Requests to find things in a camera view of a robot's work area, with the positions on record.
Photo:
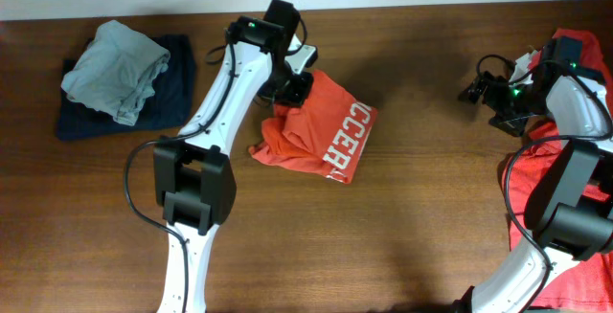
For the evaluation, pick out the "folded grey t-shirt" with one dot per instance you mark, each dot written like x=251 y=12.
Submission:
x=114 y=75

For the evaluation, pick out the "red t-shirt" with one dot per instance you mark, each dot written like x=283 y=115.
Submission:
x=533 y=163

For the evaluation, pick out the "folded navy garment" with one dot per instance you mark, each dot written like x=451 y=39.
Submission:
x=169 y=107

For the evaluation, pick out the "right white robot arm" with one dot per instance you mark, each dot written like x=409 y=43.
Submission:
x=561 y=226

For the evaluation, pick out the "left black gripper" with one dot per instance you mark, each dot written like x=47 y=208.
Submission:
x=297 y=96

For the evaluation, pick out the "orange printed t-shirt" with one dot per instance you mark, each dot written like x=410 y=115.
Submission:
x=324 y=136

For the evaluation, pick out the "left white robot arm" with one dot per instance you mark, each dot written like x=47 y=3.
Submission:
x=194 y=182

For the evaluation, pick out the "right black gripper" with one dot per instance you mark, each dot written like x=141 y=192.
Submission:
x=497 y=84

